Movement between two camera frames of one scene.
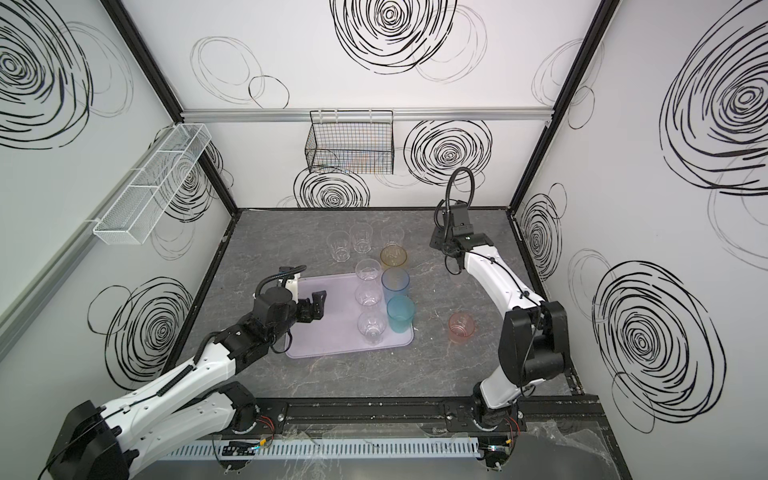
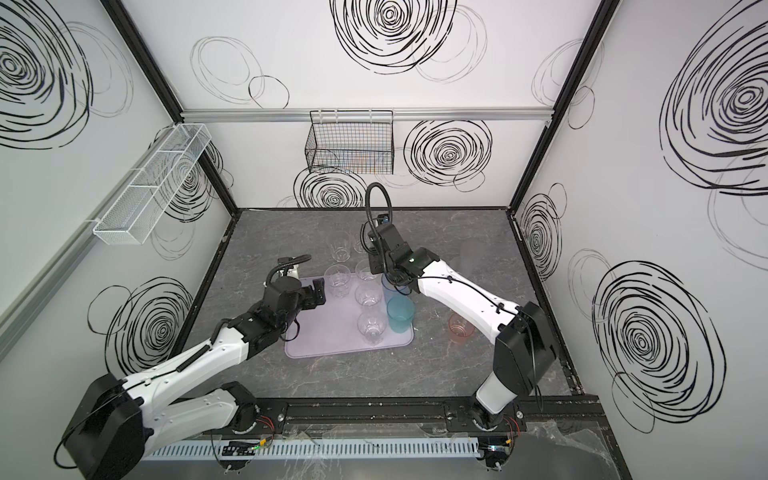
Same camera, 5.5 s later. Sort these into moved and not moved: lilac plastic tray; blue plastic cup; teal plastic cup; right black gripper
Moved: right black gripper
Not moved: lilac plastic tray; blue plastic cup; teal plastic cup
